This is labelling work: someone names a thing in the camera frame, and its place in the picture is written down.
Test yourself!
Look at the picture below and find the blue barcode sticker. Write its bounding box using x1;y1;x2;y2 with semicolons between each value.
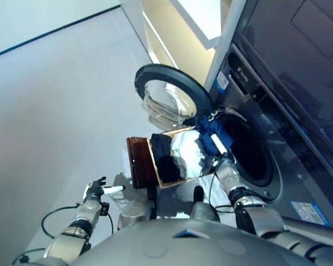
215;71;230;91

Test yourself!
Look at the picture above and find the grey front-load washing machine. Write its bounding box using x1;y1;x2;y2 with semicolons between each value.
230;0;333;156

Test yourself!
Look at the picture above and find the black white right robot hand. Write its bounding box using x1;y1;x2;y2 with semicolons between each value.
210;134;236;170

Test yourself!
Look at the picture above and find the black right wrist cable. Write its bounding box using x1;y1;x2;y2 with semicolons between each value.
209;171;235;213

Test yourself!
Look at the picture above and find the white vertical cabinet post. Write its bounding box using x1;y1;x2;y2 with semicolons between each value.
204;0;260;92

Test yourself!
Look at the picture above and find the blue white energy label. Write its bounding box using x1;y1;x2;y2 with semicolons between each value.
290;201;316;222

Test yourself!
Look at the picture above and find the silver right robot leg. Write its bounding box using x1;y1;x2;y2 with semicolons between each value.
190;185;221;222

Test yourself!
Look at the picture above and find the silver left robot leg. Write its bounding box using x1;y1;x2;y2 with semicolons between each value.
118;185;159;231

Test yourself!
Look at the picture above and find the white garment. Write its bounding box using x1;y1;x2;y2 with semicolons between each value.
169;130;220;180

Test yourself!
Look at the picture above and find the silver robot leg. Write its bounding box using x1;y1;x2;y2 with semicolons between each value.
190;185;221;222
118;185;159;231

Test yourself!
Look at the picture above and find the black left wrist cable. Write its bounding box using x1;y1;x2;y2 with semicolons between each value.
12;203;114;264

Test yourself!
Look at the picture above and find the wicker laundry basket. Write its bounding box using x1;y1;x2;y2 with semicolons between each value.
146;126;220;189

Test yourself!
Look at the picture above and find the round washing machine door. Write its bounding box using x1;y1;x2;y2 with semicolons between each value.
134;63;214;131

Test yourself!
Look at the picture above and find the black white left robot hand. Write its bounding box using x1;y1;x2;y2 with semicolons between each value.
84;176;126;199

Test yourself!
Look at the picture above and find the grey drum washing machine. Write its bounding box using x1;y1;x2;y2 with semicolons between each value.
209;43;333;242

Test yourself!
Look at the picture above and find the black garment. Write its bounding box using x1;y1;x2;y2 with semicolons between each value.
150;133;181;183

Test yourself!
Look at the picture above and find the brown acrylic stool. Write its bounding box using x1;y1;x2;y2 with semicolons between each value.
127;136;159;191

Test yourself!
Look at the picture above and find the grey robot torso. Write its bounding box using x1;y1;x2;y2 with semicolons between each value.
80;218;320;266

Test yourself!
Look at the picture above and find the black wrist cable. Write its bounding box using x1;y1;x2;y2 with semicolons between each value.
12;203;114;264
209;171;235;213

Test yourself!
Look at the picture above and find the dark blue garment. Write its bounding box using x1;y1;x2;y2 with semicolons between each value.
195;112;234;156

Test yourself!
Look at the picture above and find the white counter cabinet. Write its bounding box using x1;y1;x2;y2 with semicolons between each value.
119;0;223;84

